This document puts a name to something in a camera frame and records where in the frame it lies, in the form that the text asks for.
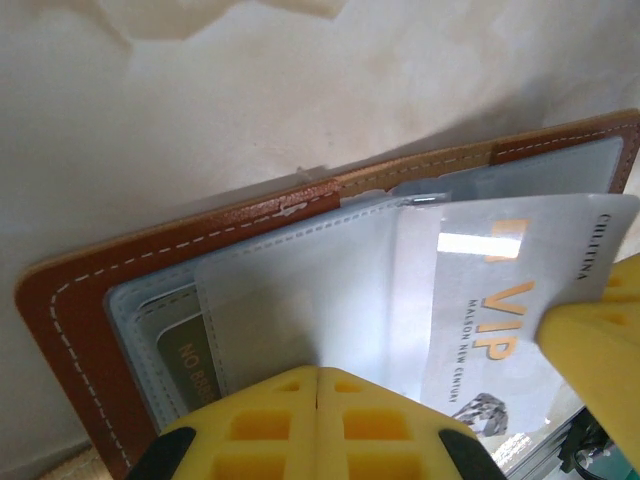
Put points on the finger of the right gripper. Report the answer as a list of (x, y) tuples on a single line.
[(627, 280), (600, 360)]

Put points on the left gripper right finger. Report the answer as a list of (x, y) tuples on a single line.
[(390, 440)]

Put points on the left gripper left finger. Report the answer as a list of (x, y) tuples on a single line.
[(250, 440)]

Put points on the silver VIP card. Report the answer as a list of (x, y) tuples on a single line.
[(475, 250)]

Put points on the brown leather card holder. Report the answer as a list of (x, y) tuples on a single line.
[(75, 300)]

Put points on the olive green card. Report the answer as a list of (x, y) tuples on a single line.
[(185, 360)]

